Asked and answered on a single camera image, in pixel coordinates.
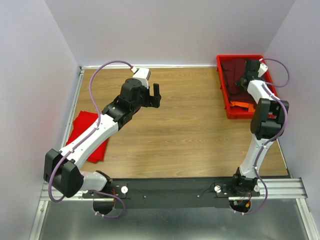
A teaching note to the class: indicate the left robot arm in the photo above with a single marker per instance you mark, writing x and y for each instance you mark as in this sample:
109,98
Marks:
62,168

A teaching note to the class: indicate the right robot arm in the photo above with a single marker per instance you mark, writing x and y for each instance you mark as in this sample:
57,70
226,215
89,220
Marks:
267,124

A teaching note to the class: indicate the aluminium frame rail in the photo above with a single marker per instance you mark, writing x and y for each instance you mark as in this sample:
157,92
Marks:
282,188

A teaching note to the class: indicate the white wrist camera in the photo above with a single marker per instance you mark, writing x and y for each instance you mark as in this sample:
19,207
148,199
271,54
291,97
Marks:
142,73
263,68

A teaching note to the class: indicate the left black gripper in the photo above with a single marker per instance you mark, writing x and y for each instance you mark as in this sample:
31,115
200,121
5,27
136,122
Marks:
152,101

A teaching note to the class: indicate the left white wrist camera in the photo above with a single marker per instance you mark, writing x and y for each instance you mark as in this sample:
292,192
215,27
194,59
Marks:
142,73

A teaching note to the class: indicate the maroon t shirt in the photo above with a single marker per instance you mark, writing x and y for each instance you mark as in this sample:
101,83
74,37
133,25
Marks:
232,71

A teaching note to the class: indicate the orange t shirt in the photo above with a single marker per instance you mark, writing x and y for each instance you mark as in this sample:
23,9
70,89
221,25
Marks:
243,107

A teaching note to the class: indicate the red plastic bin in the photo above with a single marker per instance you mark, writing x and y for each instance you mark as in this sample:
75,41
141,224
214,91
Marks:
226,57

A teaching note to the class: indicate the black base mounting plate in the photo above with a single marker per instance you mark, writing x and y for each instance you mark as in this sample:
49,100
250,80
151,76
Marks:
169,193

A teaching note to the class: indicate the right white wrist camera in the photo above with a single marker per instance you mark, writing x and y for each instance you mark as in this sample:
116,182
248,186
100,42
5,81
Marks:
263,68

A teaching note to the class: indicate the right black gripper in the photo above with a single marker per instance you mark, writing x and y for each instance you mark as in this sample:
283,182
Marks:
238,82

